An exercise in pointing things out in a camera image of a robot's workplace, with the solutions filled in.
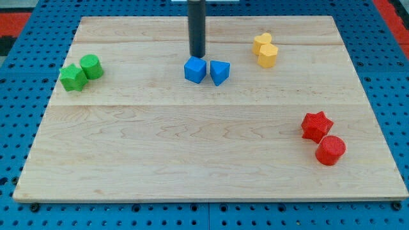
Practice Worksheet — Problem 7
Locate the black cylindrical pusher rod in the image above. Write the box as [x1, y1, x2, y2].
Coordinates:
[187, 0, 206, 58]

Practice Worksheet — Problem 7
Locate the blue triangular prism block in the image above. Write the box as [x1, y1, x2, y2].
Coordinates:
[210, 61, 231, 86]

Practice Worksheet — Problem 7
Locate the yellow heart block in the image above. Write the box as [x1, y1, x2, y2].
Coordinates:
[252, 33, 272, 56]

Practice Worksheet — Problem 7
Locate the red star block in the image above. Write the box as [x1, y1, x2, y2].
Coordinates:
[301, 111, 334, 144]

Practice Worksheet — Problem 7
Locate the red cylinder block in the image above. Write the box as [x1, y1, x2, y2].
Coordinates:
[315, 135, 346, 165]

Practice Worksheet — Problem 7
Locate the green cylinder block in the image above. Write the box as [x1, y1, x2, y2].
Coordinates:
[80, 54, 104, 80]

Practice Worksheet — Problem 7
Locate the light wooden board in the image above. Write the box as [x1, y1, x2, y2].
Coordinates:
[13, 16, 408, 203]

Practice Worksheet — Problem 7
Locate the blue cube block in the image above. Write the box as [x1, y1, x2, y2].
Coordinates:
[184, 56, 206, 84]

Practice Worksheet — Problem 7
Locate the yellow hexagon block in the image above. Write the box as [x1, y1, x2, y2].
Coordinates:
[258, 43, 279, 68]

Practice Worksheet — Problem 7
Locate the green star block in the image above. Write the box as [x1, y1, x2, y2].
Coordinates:
[60, 64, 88, 91]

